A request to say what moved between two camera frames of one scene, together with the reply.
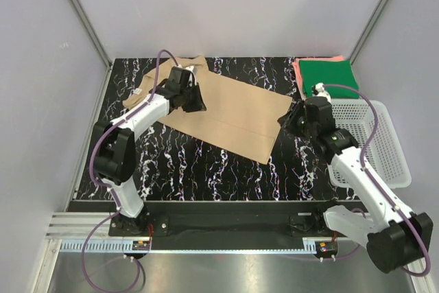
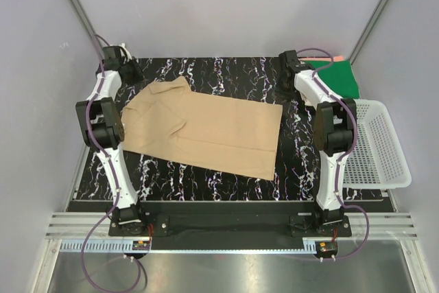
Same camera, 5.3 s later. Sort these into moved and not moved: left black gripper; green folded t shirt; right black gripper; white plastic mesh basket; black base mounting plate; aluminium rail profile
Moved: right black gripper; left black gripper
Not moved: aluminium rail profile; green folded t shirt; white plastic mesh basket; black base mounting plate
